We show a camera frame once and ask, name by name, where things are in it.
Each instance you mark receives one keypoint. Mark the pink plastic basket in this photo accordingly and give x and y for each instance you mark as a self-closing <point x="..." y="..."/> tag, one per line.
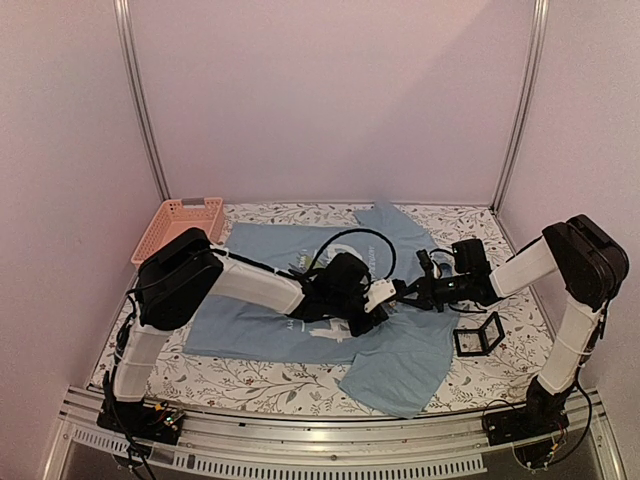
<point x="176" y="216"/>

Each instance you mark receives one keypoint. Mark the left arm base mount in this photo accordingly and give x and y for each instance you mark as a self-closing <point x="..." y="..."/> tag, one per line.
<point x="159" y="423"/>

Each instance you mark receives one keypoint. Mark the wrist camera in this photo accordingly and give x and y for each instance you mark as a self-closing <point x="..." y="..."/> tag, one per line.
<point x="429" y="266"/>
<point x="381" y="291"/>

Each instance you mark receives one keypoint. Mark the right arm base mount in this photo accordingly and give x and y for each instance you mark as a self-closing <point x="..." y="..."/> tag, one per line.
<point x="504" y="422"/>

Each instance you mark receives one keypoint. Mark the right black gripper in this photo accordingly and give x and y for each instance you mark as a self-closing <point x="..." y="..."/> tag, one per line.
<point x="426" y="300"/>

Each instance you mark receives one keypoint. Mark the front aluminium rail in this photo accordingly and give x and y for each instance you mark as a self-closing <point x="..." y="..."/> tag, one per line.
<point x="227" y="444"/>

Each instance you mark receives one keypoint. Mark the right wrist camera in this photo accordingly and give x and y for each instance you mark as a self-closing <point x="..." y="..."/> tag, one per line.
<point x="429" y="266"/>

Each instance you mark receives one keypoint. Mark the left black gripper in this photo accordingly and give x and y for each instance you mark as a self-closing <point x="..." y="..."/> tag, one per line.
<point x="379" y="317"/>

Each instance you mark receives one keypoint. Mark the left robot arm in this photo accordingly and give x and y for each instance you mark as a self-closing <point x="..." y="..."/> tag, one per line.
<point x="173" y="283"/>

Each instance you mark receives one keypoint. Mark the floral patterned table mat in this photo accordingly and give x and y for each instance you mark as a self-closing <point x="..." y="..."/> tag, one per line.
<point x="296" y="234"/>

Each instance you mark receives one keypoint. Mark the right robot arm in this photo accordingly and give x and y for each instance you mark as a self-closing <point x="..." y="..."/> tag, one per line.
<point x="592" y="266"/>

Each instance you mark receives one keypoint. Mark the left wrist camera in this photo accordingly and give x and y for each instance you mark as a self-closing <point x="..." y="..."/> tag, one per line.
<point x="381" y="291"/>

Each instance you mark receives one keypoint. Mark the light blue printed t-shirt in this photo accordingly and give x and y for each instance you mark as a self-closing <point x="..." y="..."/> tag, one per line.
<point x="396" y="368"/>

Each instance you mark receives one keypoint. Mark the black open jewelry box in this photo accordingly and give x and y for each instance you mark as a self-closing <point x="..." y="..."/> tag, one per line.
<point x="482" y="341"/>

